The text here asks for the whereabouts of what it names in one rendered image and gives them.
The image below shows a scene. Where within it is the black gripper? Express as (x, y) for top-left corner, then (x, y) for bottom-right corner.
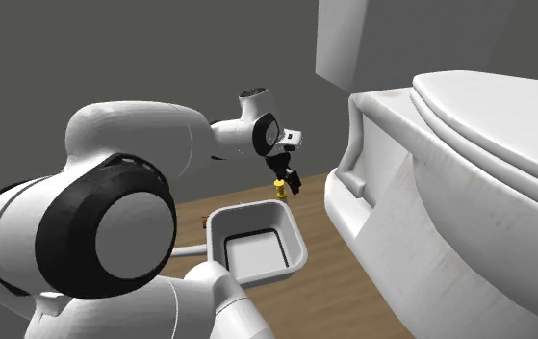
(264, 150), (303, 196)

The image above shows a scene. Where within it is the white toilet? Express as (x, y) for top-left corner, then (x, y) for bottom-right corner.
(323, 69), (538, 339)

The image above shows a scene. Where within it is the small yellow spool-shaped object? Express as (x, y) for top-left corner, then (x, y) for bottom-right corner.
(272, 178), (290, 201)

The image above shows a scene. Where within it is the white square container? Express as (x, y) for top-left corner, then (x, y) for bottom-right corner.
(205, 198), (309, 289)

